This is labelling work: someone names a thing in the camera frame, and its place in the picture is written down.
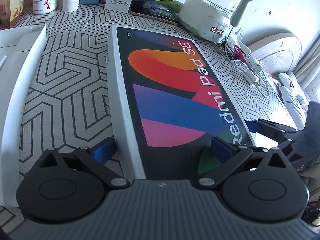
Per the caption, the white open box tray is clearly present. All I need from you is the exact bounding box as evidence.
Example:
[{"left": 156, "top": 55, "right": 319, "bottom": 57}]
[{"left": 1, "top": 25, "right": 47, "bottom": 207}]

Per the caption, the white bed headboard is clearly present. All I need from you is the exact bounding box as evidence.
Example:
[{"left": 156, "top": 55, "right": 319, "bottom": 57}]
[{"left": 248, "top": 33, "right": 302, "bottom": 76}]

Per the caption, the white green electric kettle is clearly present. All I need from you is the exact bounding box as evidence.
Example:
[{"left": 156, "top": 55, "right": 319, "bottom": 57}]
[{"left": 178, "top": 0, "right": 253, "bottom": 43}]

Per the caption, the snack bag with walnuts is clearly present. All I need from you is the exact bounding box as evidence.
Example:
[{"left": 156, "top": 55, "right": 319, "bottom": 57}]
[{"left": 0, "top": 0, "right": 24, "bottom": 28}]

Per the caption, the white charger cable bundle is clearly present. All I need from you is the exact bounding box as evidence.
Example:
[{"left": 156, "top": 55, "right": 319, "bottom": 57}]
[{"left": 222, "top": 26, "right": 271, "bottom": 98}]

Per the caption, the Redmi Pad SE box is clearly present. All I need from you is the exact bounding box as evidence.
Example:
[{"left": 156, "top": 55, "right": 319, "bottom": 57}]
[{"left": 107, "top": 25, "right": 254, "bottom": 180}]

